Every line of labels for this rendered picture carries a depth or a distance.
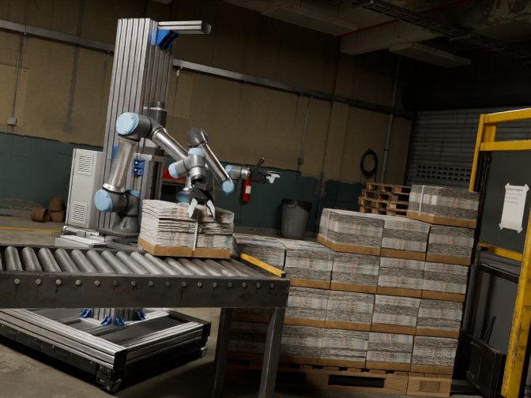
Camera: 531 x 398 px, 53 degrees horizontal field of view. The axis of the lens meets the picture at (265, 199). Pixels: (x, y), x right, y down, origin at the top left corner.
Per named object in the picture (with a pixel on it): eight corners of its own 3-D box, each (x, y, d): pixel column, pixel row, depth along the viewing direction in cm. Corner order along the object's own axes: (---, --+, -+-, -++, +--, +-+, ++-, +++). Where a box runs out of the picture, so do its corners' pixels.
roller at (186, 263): (178, 264, 258) (180, 253, 258) (215, 288, 216) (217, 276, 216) (168, 262, 255) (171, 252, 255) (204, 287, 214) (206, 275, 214)
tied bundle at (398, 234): (358, 246, 355) (363, 212, 354) (399, 251, 360) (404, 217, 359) (379, 257, 318) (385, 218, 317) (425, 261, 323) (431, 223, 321)
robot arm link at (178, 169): (183, 180, 267) (201, 172, 261) (169, 178, 257) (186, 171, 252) (180, 165, 268) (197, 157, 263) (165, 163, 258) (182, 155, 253)
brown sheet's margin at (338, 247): (316, 241, 350) (317, 234, 350) (358, 245, 355) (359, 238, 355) (333, 250, 313) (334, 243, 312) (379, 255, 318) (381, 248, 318)
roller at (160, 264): (152, 262, 252) (153, 252, 251) (185, 287, 210) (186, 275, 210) (141, 261, 249) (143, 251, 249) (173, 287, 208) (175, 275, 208)
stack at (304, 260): (213, 358, 345) (230, 231, 340) (382, 370, 365) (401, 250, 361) (218, 383, 306) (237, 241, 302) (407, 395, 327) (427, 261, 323)
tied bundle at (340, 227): (316, 242, 350) (321, 207, 349) (358, 246, 355) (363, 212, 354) (333, 251, 313) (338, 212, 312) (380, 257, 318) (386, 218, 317)
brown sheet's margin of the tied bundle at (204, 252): (208, 248, 282) (209, 239, 281) (229, 258, 256) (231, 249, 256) (179, 246, 274) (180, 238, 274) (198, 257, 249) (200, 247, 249)
